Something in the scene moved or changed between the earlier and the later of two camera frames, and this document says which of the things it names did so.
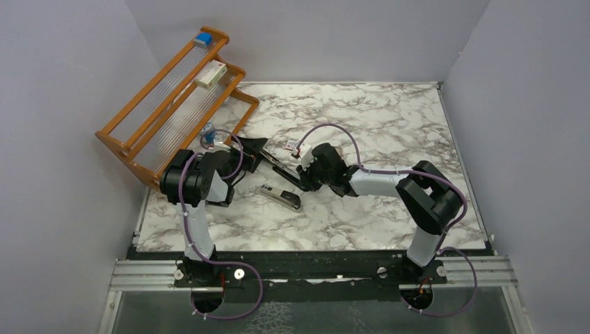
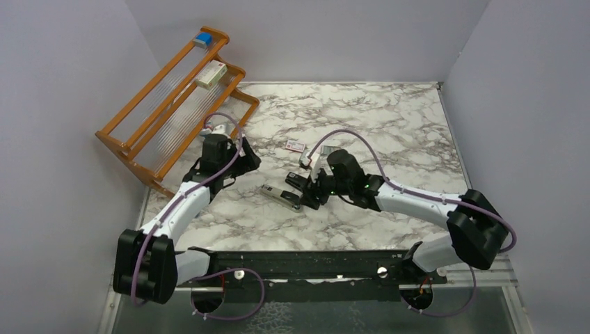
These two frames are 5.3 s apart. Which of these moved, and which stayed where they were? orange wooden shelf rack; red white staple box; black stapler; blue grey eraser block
Moved: black stapler
Stayed: red white staple box; orange wooden shelf rack; blue grey eraser block
